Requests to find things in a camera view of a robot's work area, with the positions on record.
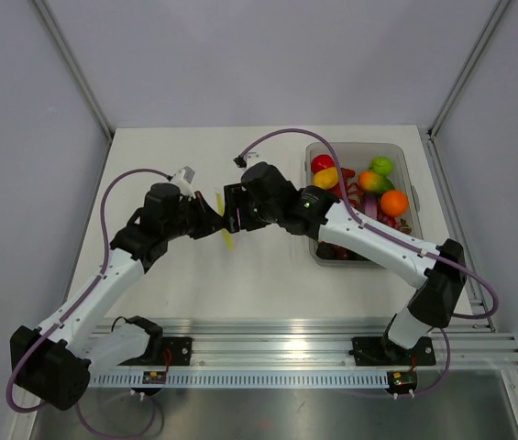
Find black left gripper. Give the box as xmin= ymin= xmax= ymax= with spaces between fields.
xmin=163 ymin=191 xmax=223 ymax=241

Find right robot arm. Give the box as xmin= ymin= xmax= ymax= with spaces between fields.
xmin=224 ymin=161 xmax=467 ymax=365

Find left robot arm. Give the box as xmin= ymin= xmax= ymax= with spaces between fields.
xmin=6 ymin=183 xmax=223 ymax=413

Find grey plastic food bin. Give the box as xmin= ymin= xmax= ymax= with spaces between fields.
xmin=305 ymin=142 xmax=423 ymax=267

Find yellow toy potato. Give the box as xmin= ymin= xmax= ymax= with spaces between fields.
xmin=313 ymin=167 xmax=339 ymax=190

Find red toy apple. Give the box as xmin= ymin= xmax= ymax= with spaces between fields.
xmin=310 ymin=154 xmax=336 ymax=174

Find black toy fig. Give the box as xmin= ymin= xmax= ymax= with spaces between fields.
xmin=316 ymin=242 xmax=336 ymax=260

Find red toy lobster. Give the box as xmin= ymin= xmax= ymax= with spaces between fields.
xmin=341 ymin=168 xmax=365 ymax=209

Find purple toy eggplant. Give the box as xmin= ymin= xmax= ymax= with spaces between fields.
xmin=362 ymin=192 xmax=379 ymax=220

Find orange green toy mango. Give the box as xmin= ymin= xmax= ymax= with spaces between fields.
xmin=358 ymin=170 xmax=395 ymax=195

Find green toy apple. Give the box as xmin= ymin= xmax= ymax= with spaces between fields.
xmin=369 ymin=156 xmax=394 ymax=177

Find toy orange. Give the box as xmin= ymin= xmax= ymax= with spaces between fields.
xmin=380 ymin=190 xmax=409 ymax=217

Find pink toy grapes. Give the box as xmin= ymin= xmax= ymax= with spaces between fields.
xmin=377 ymin=212 xmax=413 ymax=236

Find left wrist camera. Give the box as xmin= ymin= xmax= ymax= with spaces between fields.
xmin=171 ymin=166 xmax=195 ymax=197

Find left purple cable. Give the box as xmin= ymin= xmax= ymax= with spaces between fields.
xmin=6 ymin=167 xmax=172 ymax=435

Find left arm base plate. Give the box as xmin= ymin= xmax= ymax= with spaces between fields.
xmin=120 ymin=336 xmax=193 ymax=367

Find aluminium mounting rail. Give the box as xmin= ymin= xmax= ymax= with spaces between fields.
xmin=28 ymin=318 xmax=518 ymax=370

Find white slotted cable duct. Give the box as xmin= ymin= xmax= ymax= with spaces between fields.
xmin=88 ymin=369 xmax=389 ymax=390

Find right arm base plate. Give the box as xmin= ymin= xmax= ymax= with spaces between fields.
xmin=349 ymin=336 xmax=436 ymax=367

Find left aluminium frame post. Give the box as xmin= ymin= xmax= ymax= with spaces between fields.
xmin=29 ymin=0 xmax=115 ymax=146

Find aluminium frame post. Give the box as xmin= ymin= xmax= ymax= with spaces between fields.
xmin=29 ymin=0 xmax=115 ymax=146
xmin=427 ymin=0 xmax=514 ymax=141

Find right aluminium frame post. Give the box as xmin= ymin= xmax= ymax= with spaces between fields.
xmin=427 ymin=0 xmax=514 ymax=141

